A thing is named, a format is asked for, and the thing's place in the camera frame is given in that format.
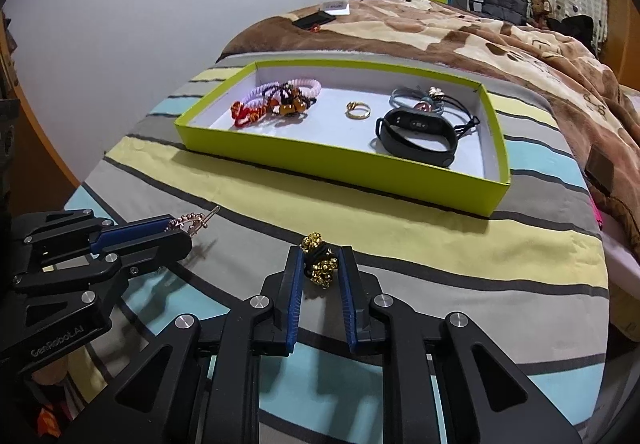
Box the person's left hand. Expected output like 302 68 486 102
31 365 72 387

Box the brown patterned blanket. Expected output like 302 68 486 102
216 0 640 245

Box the black smart band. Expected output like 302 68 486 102
375 108 458 168

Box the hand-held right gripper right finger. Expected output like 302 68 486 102
340 248 583 444

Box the pink spiral hair tie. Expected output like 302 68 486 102
287 78 322 107

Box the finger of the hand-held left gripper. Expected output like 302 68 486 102
15 230 193 299
12 211 173 265

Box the black phone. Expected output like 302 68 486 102
291 12 337 30

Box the grey hair tie gold charm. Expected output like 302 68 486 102
390 84 446 112

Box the purple spiral hair tie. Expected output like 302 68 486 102
239 82 281 117

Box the black clothing pile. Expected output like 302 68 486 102
547 15 596 54

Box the red orange braided bracelet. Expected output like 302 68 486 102
230 100 273 127

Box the lime green cardboard tray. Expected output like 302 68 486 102
173 58 512 218

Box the orange wooden wardrobe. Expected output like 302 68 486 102
602 0 636 84

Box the black square pad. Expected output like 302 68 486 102
585 149 616 195

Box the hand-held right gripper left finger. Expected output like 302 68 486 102
60 246 306 444

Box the black hair tie pink charm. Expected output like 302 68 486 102
417 94 482 139

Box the brown teddy bear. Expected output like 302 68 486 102
529 0 552 27

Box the dark brown bead bracelet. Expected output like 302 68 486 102
265 81 313 117

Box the striped fleece blanket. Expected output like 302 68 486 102
65 51 611 444

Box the pink cloth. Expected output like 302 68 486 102
590 189 608 229

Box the gold bead hair tie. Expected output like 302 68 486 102
299 233 341 289

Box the rose gold chain bracelet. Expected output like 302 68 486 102
167 205 221 237

